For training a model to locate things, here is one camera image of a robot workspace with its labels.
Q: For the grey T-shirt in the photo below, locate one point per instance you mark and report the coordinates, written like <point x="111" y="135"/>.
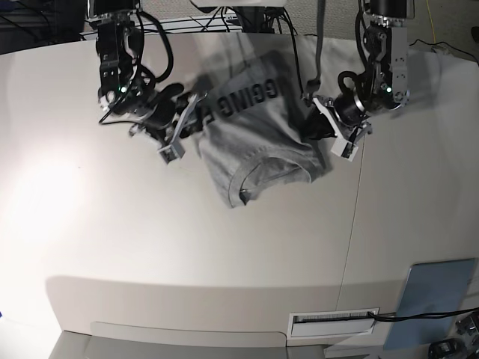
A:
<point x="254" y="133"/>

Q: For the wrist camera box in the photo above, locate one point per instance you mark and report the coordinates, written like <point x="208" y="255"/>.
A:
<point x="344" y="149"/>
<point x="172" y="152"/>

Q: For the white cable grommet slot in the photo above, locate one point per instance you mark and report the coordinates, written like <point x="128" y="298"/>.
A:
<point x="327" y="325"/>

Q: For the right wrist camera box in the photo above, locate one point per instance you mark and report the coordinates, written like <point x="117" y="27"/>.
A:
<point x="172" y="152"/>

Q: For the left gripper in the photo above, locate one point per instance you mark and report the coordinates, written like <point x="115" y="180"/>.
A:
<point x="344" y="117"/>

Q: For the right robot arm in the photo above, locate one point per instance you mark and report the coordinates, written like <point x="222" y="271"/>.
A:
<point x="129" y="91"/>

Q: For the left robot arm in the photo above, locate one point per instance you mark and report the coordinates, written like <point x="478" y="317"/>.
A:
<point x="381" y="42"/>

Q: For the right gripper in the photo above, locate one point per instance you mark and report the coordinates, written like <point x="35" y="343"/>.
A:
<point x="173" y="113"/>

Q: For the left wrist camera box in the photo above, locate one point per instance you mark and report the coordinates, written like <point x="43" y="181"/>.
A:
<point x="344" y="149"/>

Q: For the blue mat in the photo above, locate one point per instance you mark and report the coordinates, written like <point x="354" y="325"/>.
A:
<point x="430" y="288"/>

